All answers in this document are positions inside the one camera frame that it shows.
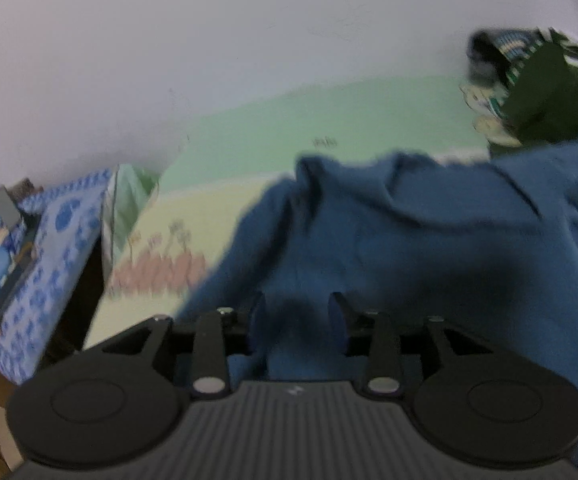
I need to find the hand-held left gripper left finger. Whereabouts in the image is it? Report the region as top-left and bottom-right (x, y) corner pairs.
(102, 292), (270, 402)

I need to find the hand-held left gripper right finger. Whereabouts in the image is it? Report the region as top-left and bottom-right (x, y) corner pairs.
(328, 291), (494, 402)

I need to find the blue knit sweater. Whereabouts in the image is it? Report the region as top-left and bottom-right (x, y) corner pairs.
(174, 137), (578, 480)

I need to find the dark green sweater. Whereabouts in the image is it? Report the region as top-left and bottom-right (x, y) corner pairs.
(488, 42), (578, 161)

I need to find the pale green cloth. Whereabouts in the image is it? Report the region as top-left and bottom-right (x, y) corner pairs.
(102, 164), (161, 271)

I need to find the blue floral cloth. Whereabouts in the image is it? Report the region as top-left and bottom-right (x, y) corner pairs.
(0, 167), (115, 386)

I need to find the smartphone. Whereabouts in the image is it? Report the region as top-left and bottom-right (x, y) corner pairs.
(0, 186), (23, 229)

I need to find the grey striped knit garment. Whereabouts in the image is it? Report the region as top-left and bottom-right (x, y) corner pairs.
(466, 27), (542, 90)

